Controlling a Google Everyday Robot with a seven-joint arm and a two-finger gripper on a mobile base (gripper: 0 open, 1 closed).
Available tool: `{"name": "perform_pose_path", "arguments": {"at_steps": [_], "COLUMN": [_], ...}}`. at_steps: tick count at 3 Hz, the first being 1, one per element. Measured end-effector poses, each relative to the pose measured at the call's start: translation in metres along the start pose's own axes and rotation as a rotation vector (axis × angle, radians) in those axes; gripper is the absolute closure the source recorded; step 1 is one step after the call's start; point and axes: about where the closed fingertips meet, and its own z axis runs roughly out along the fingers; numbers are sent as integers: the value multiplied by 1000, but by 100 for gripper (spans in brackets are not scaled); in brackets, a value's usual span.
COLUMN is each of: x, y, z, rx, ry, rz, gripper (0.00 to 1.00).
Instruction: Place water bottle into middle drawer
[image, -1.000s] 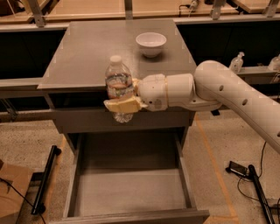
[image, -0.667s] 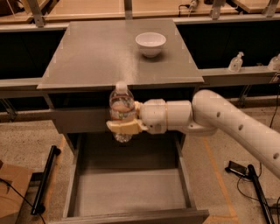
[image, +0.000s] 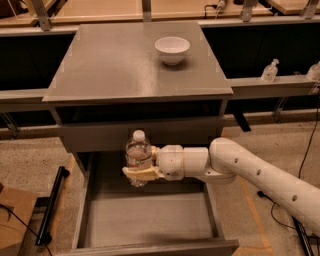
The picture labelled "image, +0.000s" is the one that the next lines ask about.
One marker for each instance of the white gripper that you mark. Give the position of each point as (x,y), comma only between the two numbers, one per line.
(170,162)

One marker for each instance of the clear plastic water bottle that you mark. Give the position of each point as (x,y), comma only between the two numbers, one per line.
(138,157)

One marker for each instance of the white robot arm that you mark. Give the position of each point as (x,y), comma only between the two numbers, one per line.
(221,162)

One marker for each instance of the open grey lower drawer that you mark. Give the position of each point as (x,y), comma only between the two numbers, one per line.
(160,219)

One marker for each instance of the grey drawer cabinet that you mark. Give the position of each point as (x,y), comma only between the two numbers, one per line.
(120,60)

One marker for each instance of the clear pump sanitizer bottle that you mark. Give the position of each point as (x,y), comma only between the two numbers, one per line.
(270,71)

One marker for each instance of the white ceramic bowl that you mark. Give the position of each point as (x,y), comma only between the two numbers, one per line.
(172,50)

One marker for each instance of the black bar left floor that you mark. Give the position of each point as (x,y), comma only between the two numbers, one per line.
(43,236)

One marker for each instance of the black bar floor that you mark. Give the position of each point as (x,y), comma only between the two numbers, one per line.
(43,236)
(303,237)

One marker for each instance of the black bar right floor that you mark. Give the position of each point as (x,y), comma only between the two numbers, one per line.
(303,237)

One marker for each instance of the grey metal rail back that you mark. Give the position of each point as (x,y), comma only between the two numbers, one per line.
(208,23)

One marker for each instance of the grey metal rail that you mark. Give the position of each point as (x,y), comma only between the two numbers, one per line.
(208,23)
(240,88)

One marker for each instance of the grey metal rail front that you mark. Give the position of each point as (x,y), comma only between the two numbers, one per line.
(240,88)

